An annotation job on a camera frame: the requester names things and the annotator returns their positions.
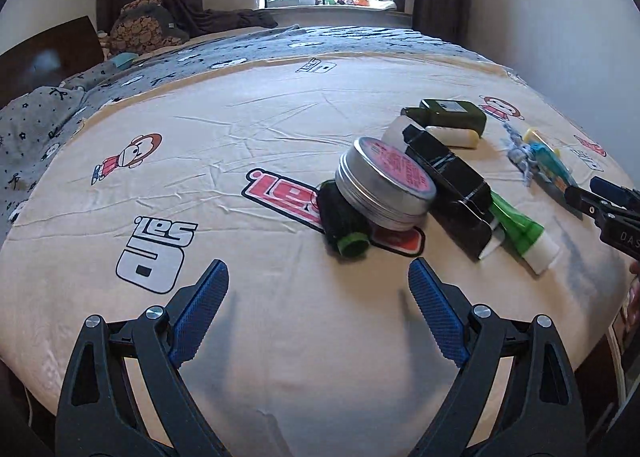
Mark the small yellow lotion bottle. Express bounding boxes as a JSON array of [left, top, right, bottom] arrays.
[[425, 126, 480, 150]]

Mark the large dark green bottle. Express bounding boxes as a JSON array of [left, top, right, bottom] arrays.
[[400, 99, 487, 136]]

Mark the round metal tin pink label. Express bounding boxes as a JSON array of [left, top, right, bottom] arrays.
[[334, 136, 436, 232]]

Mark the small dark green bottle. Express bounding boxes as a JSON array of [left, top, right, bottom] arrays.
[[317, 180, 371, 259]]

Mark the colourful candy wrapper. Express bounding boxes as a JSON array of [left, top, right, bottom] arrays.
[[523, 128, 578, 194]]

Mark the green white tube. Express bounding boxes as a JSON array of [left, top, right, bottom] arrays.
[[490, 192, 560, 275]]

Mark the black cosmetic box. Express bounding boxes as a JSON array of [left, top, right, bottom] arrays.
[[401, 125, 497, 260]]

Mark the beige cartoon print blanket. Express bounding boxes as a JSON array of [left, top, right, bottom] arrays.
[[1, 54, 629, 456]]

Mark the dark wooden headboard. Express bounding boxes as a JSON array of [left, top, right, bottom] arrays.
[[0, 16, 104, 106]]

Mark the brown patterned pillow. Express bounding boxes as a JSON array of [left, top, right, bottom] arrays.
[[108, 0, 190, 54]]

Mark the grey blue knotted rope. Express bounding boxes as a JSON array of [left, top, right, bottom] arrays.
[[502, 122, 542, 189]]

